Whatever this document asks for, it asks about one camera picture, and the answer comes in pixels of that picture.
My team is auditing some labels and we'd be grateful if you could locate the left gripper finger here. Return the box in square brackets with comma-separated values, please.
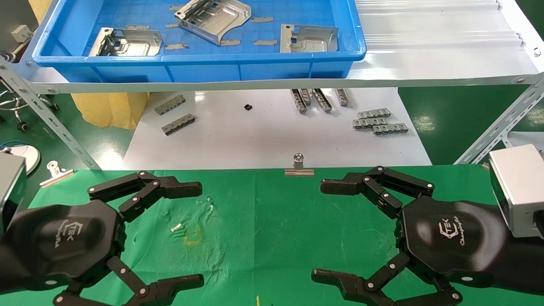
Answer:
[53, 255, 205, 306]
[87, 171, 203, 224]

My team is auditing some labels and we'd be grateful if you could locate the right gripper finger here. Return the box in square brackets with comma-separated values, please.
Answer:
[320, 166, 435, 220]
[311, 251, 463, 306]

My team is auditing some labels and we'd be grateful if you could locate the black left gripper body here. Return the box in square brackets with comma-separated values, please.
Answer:
[8, 199, 127, 290]

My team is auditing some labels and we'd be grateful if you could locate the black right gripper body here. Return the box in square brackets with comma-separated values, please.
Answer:
[401, 201, 510, 288]

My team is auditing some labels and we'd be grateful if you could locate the bent sheet metal bracket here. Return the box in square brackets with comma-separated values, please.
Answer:
[280, 24, 339, 54]
[88, 28, 164, 57]
[174, 0, 252, 46]

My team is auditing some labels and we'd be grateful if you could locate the grey toothed metal bar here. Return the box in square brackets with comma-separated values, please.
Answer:
[373, 123, 409, 136]
[352, 118, 388, 129]
[357, 108, 391, 119]
[162, 113, 196, 136]
[154, 94, 186, 116]

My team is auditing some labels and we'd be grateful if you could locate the green cloth mat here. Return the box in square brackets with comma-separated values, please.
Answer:
[0, 164, 544, 306]

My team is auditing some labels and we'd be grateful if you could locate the white round stand base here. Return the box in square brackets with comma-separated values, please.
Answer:
[0, 144, 41, 176]

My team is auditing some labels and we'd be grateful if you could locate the blue plastic bin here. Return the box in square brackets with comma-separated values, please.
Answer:
[32, 0, 367, 83]

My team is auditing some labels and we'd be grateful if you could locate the chrome stool base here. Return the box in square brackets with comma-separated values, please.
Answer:
[0, 76, 60, 132]

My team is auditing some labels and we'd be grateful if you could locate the white metal shelf board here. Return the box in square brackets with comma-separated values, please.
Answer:
[0, 0, 544, 94]

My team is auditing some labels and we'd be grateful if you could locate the small white electrical box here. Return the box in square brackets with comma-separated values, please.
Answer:
[11, 25, 34, 43]

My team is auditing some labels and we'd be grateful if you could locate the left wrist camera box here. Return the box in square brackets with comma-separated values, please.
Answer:
[0, 152, 27, 238]

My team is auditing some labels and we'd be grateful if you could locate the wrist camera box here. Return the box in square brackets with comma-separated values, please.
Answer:
[489, 144, 544, 238]
[0, 152, 27, 238]

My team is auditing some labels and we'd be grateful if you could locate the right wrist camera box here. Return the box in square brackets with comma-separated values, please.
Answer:
[489, 144, 544, 238]

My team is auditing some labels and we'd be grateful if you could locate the white perforated angle post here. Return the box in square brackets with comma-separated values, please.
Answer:
[454, 73, 544, 165]
[0, 57, 102, 170]

